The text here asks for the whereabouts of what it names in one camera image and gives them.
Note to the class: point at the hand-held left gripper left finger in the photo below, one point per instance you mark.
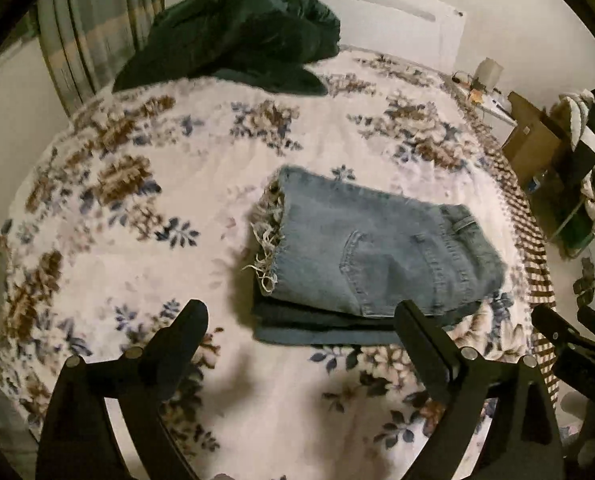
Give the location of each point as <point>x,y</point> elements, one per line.
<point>180,342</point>

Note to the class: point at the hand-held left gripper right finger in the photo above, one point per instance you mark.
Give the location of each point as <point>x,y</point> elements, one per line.
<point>420,342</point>

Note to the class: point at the light blue denim pants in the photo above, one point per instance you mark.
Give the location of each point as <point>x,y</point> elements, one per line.
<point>372,245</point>

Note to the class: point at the dark blue folded pants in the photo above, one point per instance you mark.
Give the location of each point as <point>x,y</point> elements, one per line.
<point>322,327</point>

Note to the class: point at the green bin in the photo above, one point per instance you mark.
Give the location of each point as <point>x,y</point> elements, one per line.
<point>577,232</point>

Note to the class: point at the brown checkered bed sheet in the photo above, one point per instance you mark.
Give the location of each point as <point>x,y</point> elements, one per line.
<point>522,220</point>

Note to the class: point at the floral printed blanket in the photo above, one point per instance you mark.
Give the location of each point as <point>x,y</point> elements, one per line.
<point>177,210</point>

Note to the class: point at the cardboard box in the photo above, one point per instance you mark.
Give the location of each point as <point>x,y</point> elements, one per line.
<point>532,135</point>

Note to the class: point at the white bedside table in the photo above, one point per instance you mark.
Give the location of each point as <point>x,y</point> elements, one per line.
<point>487,105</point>

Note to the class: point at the dark green jacket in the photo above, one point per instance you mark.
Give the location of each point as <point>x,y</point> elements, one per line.
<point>237,40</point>

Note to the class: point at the white headboard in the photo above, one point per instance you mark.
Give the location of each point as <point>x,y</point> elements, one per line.
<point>392,25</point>

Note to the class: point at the striped curtain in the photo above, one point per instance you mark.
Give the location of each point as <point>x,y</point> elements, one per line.
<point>97,25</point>

